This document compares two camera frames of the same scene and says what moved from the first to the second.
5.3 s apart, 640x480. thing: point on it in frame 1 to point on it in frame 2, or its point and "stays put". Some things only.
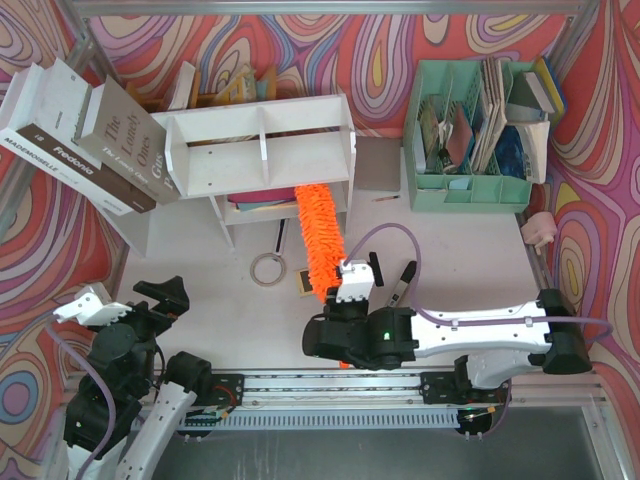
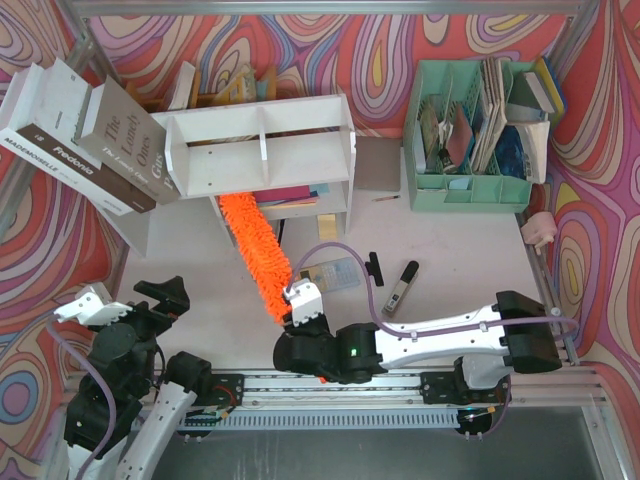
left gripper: [145, 315] stays put
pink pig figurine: [539, 230] stays put
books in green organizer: [504, 131] stays put
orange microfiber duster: [323, 237] to [263, 250]
